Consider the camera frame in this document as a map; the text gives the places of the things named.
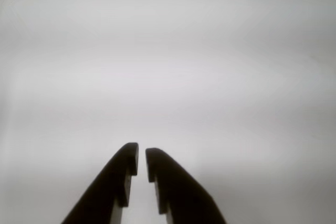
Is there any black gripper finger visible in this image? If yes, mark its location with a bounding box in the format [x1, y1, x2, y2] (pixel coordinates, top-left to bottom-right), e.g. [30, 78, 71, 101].
[60, 142, 139, 224]
[145, 147, 228, 224]

